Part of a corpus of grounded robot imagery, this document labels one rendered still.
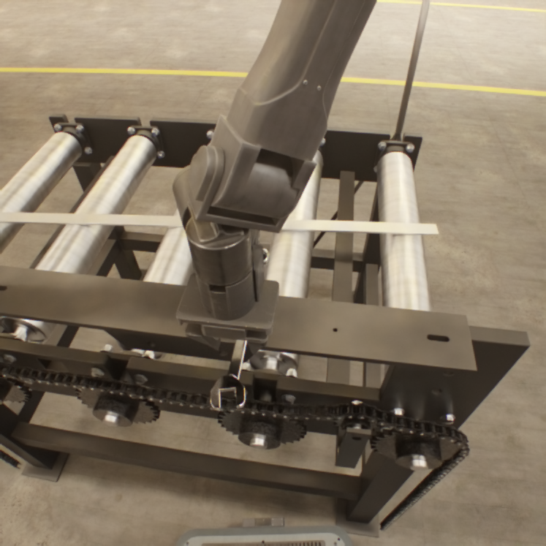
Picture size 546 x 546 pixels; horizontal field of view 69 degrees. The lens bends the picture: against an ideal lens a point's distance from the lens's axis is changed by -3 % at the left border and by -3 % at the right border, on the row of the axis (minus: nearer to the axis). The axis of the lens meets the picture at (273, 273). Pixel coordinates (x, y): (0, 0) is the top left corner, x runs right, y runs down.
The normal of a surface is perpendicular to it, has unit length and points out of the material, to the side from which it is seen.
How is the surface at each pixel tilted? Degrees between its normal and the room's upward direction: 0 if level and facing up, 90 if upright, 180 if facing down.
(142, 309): 0
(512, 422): 0
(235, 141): 62
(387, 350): 0
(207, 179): 90
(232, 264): 90
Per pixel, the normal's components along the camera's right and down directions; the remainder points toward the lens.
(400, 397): -0.15, 0.74
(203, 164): -0.84, -0.08
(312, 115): 0.37, 0.62
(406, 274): -0.26, -0.67
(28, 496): -0.02, -0.66
